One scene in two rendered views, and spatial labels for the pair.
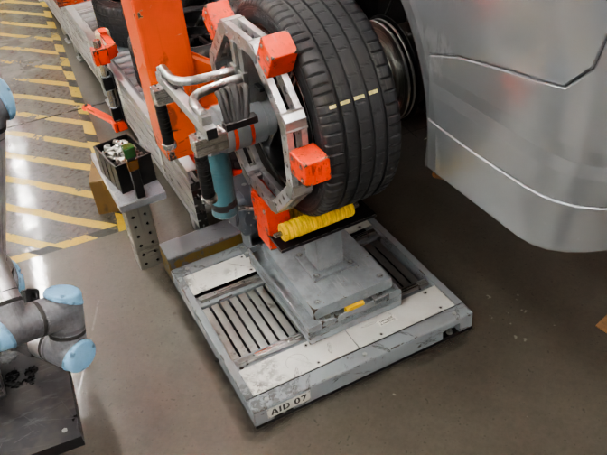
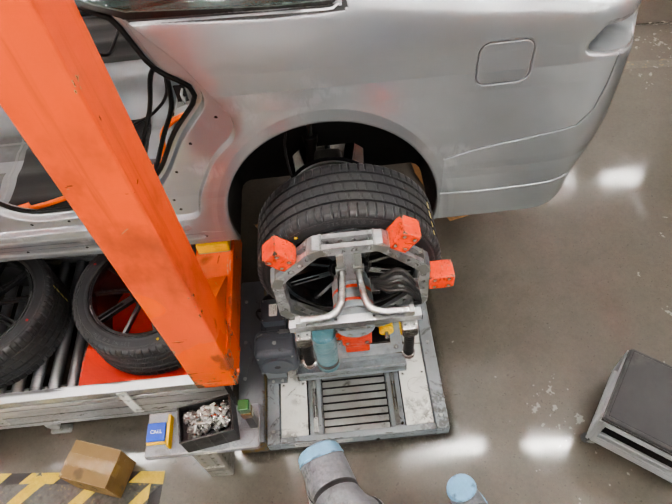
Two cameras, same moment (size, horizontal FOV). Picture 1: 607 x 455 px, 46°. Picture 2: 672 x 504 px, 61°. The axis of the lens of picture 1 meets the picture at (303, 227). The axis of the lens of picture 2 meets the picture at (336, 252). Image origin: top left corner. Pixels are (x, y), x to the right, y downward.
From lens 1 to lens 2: 1.95 m
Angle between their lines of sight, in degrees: 47
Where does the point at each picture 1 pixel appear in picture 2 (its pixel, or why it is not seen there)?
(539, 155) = (552, 164)
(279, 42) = (410, 225)
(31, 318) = not seen: outside the picture
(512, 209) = (526, 198)
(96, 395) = not seen: outside the picture
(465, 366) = (447, 295)
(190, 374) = (377, 464)
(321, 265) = not seen: hidden behind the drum
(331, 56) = (412, 206)
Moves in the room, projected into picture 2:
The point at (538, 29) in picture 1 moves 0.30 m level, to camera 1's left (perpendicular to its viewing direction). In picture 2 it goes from (558, 107) to (547, 173)
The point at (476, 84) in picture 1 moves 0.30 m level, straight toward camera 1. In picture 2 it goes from (496, 155) to (579, 187)
